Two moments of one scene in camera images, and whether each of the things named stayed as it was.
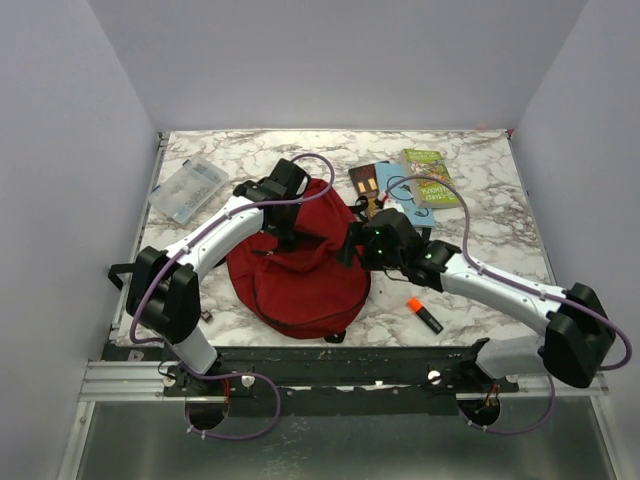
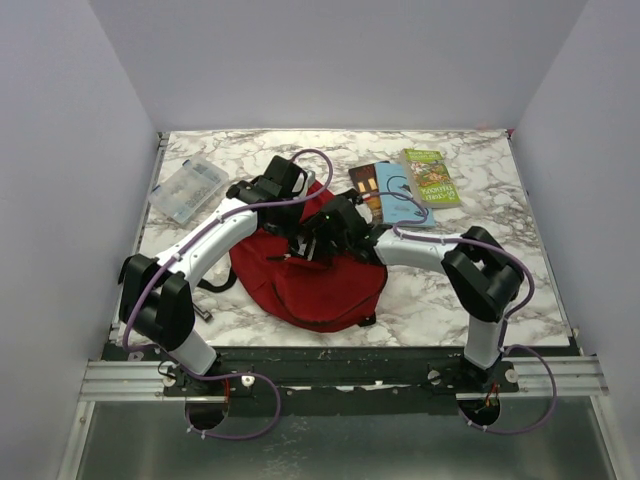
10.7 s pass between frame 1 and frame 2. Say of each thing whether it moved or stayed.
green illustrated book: stayed
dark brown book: stayed
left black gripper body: stayed
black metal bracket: stayed
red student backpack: moved
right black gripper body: moved
